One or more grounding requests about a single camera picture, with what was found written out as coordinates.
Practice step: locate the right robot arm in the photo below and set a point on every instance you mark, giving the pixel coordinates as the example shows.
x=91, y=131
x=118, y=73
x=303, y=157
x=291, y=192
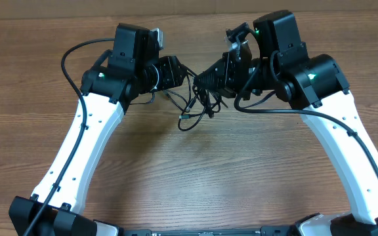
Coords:
x=269, y=55

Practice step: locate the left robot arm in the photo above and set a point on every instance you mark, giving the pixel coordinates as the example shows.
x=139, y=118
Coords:
x=133, y=66

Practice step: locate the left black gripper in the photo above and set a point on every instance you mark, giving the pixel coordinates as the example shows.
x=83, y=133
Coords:
x=171, y=77

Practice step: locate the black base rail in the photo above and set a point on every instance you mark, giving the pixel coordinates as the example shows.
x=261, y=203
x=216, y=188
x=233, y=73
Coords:
x=205, y=232

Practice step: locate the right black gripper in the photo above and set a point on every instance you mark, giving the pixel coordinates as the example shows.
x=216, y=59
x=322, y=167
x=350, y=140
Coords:
x=229, y=74

